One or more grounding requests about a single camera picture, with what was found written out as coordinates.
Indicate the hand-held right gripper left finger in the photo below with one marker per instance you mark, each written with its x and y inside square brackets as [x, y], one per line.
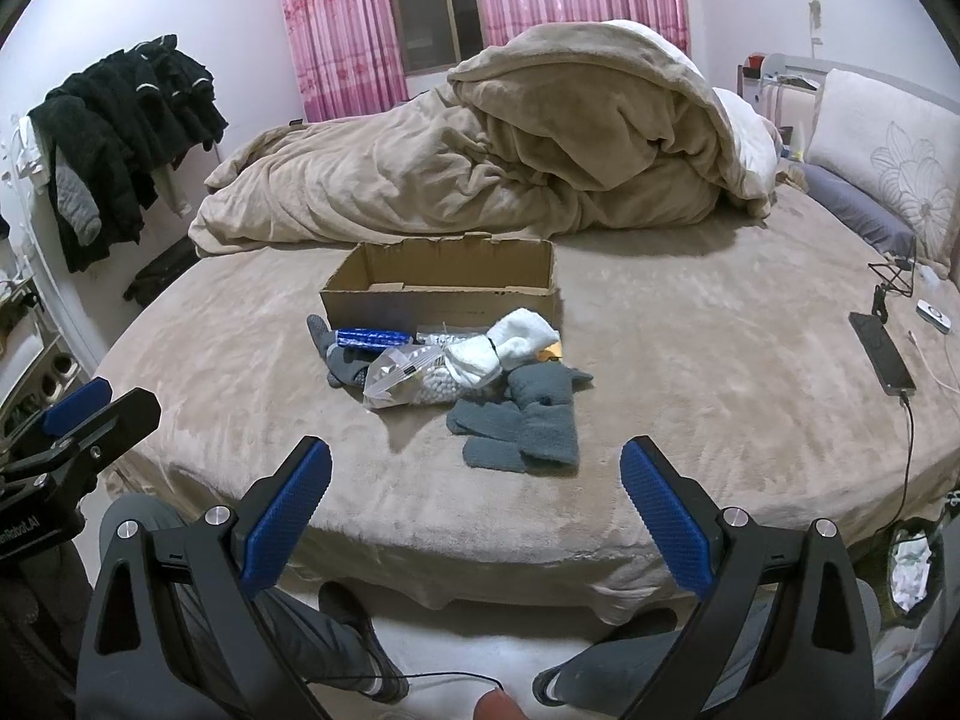
[289, 517]

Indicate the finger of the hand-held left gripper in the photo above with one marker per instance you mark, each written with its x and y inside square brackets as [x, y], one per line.
[112, 427]
[75, 403]

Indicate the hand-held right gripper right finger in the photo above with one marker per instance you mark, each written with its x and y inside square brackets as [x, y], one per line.
[664, 517]

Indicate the person's right hand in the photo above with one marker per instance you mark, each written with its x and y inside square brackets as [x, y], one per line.
[499, 706]

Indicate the white shelf rack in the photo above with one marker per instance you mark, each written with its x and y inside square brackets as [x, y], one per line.
[34, 360]

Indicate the person's left leg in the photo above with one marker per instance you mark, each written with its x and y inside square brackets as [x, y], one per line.
[142, 514]

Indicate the person's leg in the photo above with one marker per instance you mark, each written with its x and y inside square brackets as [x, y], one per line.
[142, 514]
[652, 660]

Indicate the beige bed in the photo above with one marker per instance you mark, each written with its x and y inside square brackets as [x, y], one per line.
[675, 405]

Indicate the person's right leg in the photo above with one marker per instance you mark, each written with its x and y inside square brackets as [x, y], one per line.
[652, 660]

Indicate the person's left shoe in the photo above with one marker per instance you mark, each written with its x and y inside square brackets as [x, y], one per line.
[367, 637]

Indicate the person's shoe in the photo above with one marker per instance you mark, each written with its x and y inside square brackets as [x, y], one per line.
[547, 688]
[367, 637]

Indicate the black bag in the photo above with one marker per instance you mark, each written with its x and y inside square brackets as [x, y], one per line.
[161, 274]

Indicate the dark grey dotted sock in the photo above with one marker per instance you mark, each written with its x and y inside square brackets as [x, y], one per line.
[341, 367]

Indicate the grey fuzzy sock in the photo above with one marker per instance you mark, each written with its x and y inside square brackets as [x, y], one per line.
[547, 382]
[517, 435]

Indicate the clear bag of white beads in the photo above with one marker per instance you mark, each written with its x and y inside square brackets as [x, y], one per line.
[420, 386]

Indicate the blue foil packet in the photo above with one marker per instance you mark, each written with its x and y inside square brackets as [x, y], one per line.
[371, 337]

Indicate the small yellow packet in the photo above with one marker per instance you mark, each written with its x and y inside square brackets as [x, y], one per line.
[555, 349]

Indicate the person's right shoe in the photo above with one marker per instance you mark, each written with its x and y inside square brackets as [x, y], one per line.
[547, 688]

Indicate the small clear plastic bag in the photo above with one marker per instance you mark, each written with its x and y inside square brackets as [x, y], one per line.
[442, 334]

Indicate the white socks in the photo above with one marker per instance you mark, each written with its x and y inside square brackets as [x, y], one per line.
[487, 352]

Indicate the trash bin with paper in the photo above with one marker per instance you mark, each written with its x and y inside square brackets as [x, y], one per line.
[911, 570]

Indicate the pile of dark clothes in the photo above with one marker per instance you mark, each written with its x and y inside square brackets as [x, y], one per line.
[120, 135]

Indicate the black smartphone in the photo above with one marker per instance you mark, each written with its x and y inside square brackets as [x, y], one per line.
[881, 352]

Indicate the cardboard box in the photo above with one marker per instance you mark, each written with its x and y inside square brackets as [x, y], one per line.
[450, 262]

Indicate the white small device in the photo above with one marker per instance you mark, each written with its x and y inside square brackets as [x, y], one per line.
[934, 316]

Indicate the grey pillow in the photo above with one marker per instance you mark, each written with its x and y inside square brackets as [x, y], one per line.
[855, 202]

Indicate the beige fleece blanket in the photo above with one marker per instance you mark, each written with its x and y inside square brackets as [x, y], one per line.
[525, 142]

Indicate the white floral pillow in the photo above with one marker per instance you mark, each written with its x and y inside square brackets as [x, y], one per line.
[877, 142]

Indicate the grey headboard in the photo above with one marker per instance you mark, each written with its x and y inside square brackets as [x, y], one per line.
[795, 64]

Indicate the window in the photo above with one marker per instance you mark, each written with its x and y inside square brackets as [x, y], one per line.
[431, 7]

